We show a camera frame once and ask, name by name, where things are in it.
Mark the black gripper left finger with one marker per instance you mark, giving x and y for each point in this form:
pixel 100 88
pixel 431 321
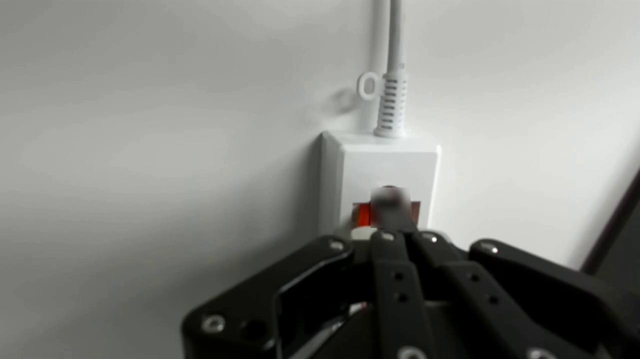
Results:
pixel 393 285

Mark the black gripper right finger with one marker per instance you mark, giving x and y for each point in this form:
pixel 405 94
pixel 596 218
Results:
pixel 507 299

